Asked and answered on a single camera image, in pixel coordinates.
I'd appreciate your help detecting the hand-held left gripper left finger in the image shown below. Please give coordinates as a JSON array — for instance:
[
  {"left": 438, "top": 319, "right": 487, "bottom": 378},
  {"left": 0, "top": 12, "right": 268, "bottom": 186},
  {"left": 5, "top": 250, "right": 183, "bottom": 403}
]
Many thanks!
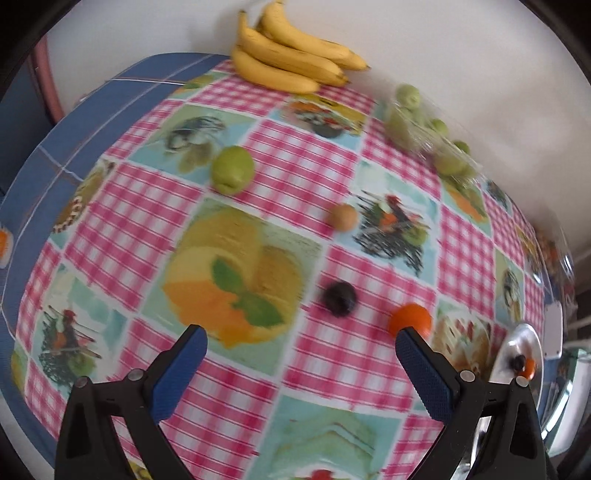
[{"left": 54, "top": 324, "right": 208, "bottom": 480}]

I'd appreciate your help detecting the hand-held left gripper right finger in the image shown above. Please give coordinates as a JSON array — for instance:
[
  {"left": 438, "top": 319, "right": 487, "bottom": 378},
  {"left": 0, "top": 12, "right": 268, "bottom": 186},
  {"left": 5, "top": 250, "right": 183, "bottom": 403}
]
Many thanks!
[{"left": 396, "top": 325, "right": 548, "bottom": 480}]

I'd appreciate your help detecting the brown longan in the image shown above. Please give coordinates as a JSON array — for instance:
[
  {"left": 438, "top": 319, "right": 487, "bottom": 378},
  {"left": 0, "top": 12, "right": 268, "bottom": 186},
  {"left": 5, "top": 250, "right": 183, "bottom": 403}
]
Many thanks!
[{"left": 329, "top": 204, "right": 358, "bottom": 232}]

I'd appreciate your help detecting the green jujube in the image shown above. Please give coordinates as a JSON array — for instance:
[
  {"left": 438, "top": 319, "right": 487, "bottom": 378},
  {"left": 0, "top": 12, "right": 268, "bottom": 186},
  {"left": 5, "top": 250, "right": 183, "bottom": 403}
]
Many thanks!
[{"left": 211, "top": 146, "right": 256, "bottom": 195}]

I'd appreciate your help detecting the white plastic box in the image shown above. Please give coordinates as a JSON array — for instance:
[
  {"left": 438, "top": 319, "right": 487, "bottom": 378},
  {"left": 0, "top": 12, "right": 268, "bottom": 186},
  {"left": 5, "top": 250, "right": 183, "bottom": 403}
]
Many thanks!
[{"left": 545, "top": 302, "right": 565, "bottom": 358}]

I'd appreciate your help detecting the clear plastic lidded container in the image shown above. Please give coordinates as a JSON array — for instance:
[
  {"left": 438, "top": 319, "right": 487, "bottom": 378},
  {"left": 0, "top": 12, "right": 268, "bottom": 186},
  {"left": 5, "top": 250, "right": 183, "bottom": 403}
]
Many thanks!
[{"left": 536, "top": 231, "right": 578, "bottom": 287}]

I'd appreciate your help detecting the clear plastic tray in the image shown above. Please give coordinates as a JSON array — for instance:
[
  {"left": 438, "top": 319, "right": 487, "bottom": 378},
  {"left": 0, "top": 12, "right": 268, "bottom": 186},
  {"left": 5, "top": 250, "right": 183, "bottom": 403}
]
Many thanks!
[{"left": 383, "top": 83, "right": 485, "bottom": 195}]

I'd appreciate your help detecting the pink checked printed tablecloth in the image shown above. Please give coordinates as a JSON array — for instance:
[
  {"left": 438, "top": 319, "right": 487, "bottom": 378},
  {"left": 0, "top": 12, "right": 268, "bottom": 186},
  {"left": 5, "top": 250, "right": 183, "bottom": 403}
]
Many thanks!
[{"left": 9, "top": 58, "right": 561, "bottom": 480}]

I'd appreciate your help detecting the clear tray of green fruit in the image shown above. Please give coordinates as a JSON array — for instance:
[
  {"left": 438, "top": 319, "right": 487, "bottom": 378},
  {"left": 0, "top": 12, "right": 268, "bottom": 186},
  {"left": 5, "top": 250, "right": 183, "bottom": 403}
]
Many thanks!
[{"left": 385, "top": 84, "right": 481, "bottom": 190}]

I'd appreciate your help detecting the yellow banana bunch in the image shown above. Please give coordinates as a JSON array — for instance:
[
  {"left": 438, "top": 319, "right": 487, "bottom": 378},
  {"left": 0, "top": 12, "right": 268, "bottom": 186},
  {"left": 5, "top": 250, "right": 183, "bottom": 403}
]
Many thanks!
[{"left": 231, "top": 0, "right": 371, "bottom": 95}]

